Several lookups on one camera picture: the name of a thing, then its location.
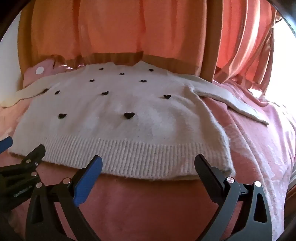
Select shiny pink satin cloth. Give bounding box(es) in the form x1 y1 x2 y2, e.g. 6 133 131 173
54 55 86 72

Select bright window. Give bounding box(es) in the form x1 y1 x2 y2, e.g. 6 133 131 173
264 14 296 107

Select pink pillow with white dot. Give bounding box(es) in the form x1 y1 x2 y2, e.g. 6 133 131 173
23 58 70 91

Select pink printed blanket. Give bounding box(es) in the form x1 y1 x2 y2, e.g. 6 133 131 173
0 76 296 241

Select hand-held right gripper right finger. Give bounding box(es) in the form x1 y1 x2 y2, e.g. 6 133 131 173
194 153 273 241

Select white sweater with black hearts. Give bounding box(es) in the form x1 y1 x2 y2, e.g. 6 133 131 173
2 61 270 182

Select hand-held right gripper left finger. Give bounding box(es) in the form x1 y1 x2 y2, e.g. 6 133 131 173
25 155 103 241

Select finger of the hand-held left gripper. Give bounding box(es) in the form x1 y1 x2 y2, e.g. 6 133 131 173
0 136 14 154
0 144 46 186

